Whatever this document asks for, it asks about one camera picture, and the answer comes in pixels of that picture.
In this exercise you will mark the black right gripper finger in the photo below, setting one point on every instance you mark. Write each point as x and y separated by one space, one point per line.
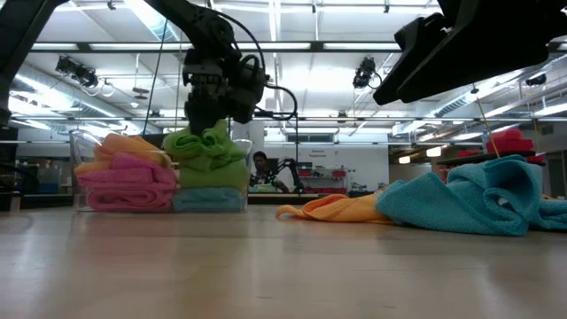
412 49
465 62

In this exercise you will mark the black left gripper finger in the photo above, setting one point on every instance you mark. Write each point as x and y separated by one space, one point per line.
204 117

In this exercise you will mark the green microfiber towel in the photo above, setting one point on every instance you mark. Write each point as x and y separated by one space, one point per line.
217 177
204 146

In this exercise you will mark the orange microfiber towel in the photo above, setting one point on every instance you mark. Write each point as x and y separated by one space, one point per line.
128 146
336 210

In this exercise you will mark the blue microfiber towel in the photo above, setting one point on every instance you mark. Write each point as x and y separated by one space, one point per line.
208 198
478 199

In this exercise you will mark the pink microfiber towel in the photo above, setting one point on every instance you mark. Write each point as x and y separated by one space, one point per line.
133 175
128 200

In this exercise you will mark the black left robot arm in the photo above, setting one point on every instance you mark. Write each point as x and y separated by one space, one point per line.
195 17

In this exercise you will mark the black ceiling-mounted device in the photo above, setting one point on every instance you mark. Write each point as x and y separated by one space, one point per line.
365 73
77 71

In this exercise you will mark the white square column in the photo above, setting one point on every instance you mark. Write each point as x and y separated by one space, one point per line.
254 133

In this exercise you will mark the black computer monitor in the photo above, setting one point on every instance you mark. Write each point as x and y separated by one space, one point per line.
153 138

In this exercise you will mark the black ceiling speaker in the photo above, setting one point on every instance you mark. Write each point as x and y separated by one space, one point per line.
536 80

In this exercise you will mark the person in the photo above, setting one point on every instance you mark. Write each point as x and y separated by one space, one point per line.
261 175

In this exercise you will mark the long black ceiling beam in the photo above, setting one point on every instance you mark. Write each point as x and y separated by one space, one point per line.
310 46

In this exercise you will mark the black and red machine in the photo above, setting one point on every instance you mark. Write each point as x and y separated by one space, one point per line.
292 170

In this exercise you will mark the clear plastic bin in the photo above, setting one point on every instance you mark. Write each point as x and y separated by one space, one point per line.
77 146

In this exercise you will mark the white shelf with red bins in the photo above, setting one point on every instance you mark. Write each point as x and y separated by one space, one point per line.
323 179

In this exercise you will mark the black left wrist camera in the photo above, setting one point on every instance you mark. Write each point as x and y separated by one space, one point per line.
250 88

